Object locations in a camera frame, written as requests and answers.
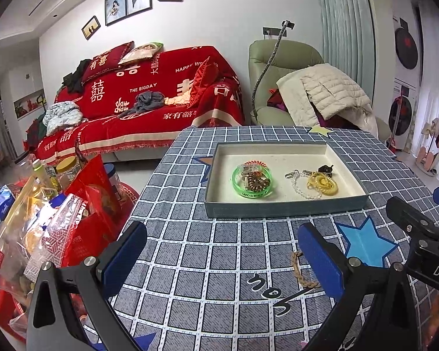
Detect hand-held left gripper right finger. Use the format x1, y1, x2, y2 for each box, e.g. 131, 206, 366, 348
297, 222, 434, 351

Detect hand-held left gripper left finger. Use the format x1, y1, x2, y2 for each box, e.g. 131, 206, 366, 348
25, 221, 148, 351

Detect beige braided rope bracelet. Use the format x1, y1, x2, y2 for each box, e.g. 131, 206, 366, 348
291, 250, 320, 289

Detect grey-green cardboard tray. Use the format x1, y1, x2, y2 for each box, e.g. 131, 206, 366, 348
204, 142, 369, 219

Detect clear bead bracelet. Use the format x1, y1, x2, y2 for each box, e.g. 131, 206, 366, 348
285, 170, 323, 200

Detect yellow coil hair tie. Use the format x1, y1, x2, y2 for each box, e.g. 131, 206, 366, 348
307, 174, 339, 195

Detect green plastic bangle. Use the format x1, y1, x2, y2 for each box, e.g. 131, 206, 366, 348
231, 163, 272, 199

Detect brown coil hair tie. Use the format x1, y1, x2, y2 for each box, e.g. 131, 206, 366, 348
246, 175, 271, 191

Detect clear plastic hair clip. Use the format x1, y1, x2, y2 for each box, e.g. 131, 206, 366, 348
238, 164, 264, 178

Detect large blue star sticker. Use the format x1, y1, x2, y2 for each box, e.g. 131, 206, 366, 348
337, 216, 397, 268

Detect slipper rack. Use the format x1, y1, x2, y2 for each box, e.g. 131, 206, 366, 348
415, 117, 439, 176

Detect jar with blue lid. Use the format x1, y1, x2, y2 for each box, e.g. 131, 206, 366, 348
104, 164, 121, 198

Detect grey grid tablecloth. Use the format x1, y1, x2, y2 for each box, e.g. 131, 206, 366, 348
108, 125, 439, 351

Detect white sheer curtain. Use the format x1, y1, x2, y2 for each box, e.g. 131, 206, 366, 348
410, 80, 439, 209

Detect clear plastic bag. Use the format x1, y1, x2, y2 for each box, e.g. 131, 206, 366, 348
0, 175, 85, 293

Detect jar with yellow lid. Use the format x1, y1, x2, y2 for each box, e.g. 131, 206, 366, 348
56, 156, 77, 187

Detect yellow plastic bottle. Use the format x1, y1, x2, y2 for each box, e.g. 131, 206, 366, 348
32, 159, 59, 198

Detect blue box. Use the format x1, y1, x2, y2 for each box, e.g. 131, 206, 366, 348
0, 186, 17, 220

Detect white stacked laundry machine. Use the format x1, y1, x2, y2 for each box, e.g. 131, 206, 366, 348
388, 15, 421, 150

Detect white down jacket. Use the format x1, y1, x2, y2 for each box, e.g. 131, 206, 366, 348
276, 63, 379, 136

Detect pale blue white garment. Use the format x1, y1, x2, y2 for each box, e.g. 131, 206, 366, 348
44, 100, 84, 136

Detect grey garment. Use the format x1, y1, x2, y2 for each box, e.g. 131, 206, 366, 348
119, 91, 167, 118

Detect red purple clothes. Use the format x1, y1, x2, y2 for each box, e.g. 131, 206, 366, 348
266, 88, 289, 112

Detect red covered sofa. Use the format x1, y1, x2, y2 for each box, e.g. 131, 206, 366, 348
33, 46, 246, 165

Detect dark garment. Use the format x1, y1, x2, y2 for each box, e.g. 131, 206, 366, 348
61, 58, 92, 94

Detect red satin cushion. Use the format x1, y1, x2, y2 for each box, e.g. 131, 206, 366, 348
186, 56, 220, 99

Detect red embroidered pillow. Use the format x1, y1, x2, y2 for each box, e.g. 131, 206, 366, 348
81, 41, 135, 83

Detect pale green curtain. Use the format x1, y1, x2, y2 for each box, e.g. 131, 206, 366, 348
315, 0, 374, 92

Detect beige printed pillow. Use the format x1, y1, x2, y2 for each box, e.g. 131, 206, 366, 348
118, 42, 164, 66

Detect green armchair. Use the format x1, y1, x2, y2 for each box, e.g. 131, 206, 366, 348
249, 39, 392, 140

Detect grey gooseneck stand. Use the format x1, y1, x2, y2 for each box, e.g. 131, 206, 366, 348
252, 20, 296, 118

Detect long wall picture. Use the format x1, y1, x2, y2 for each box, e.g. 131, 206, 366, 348
14, 88, 46, 119

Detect small black picture frame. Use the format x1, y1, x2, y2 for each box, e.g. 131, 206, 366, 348
81, 15, 101, 40

